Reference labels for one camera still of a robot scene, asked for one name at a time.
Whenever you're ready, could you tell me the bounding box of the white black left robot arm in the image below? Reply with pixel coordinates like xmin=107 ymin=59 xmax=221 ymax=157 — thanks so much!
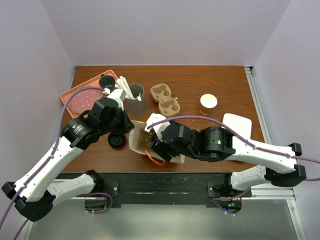
xmin=1 ymin=97 xmax=134 ymax=222

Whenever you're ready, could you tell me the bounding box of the cardboard two-cup carrier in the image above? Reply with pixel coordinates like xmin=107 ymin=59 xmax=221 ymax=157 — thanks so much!
xmin=150 ymin=83 xmax=181 ymax=118

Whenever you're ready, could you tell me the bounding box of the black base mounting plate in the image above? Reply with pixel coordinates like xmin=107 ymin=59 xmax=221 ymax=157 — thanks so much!
xmin=49 ymin=172 xmax=281 ymax=212

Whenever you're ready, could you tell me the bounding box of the dark green mug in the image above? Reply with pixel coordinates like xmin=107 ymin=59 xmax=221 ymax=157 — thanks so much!
xmin=98 ymin=74 xmax=116 ymax=88

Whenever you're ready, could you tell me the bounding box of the grey cylindrical utensil holder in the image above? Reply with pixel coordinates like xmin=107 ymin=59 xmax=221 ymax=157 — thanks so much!
xmin=125 ymin=83 xmax=146 ymax=116

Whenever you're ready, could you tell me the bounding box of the cream paper takeout bag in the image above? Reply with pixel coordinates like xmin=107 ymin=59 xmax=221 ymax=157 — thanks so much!
xmin=127 ymin=119 xmax=186 ymax=167

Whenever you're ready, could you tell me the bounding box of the pink rectangular tray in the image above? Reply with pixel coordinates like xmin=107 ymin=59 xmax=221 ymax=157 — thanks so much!
xmin=59 ymin=69 xmax=118 ymax=120

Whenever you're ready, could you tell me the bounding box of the white rectangular plate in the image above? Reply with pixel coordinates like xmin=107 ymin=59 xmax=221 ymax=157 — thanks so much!
xmin=222 ymin=113 xmax=252 ymax=140

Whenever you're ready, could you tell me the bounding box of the white plastic stirrer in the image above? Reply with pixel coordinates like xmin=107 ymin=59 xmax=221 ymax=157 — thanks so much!
xmin=136 ymin=93 xmax=142 ymax=102

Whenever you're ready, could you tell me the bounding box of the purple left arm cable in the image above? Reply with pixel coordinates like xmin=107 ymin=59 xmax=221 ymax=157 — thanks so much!
xmin=0 ymin=86 xmax=115 ymax=240

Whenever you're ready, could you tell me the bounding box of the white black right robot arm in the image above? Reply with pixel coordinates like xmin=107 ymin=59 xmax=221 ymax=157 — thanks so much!
xmin=145 ymin=121 xmax=307 ymax=197

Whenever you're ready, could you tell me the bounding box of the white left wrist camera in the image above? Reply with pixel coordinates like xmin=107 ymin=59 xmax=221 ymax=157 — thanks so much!
xmin=103 ymin=85 xmax=127 ymax=101

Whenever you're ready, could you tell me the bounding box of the pink polka dot plate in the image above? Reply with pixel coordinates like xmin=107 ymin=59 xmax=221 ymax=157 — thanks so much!
xmin=69 ymin=89 xmax=103 ymax=114

